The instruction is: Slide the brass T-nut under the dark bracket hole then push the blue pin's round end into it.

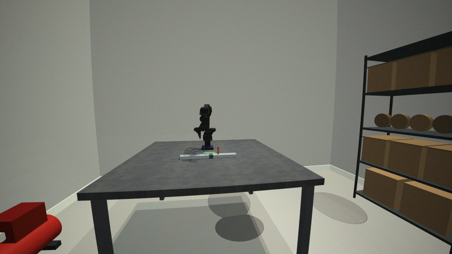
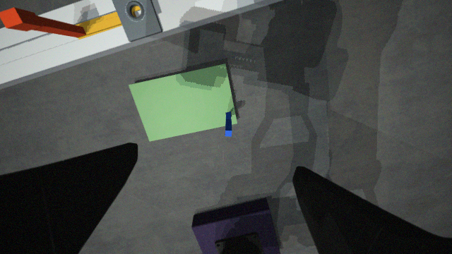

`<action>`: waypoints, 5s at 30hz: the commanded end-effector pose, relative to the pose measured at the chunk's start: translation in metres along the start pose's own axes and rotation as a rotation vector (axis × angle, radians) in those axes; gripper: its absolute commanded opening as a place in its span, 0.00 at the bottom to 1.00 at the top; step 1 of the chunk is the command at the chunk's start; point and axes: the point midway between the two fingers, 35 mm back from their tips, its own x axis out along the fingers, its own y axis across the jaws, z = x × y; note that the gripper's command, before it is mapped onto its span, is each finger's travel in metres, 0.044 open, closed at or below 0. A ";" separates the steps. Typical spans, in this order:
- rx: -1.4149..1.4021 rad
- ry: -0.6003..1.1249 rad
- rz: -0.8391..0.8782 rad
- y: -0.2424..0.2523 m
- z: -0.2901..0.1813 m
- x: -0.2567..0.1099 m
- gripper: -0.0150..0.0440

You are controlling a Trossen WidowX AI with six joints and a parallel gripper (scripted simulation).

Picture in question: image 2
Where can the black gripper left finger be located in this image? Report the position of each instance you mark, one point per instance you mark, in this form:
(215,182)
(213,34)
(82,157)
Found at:
(53,209)

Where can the blue pin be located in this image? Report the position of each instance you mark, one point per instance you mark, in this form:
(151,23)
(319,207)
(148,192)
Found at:
(228,125)

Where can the light grey metal rail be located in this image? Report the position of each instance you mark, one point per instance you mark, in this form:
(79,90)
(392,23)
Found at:
(28,55)

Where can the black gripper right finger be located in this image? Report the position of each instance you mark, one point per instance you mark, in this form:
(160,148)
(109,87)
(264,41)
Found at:
(341,222)

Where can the green flat tray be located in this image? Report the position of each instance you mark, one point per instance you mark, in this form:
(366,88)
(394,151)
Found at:
(185,102)

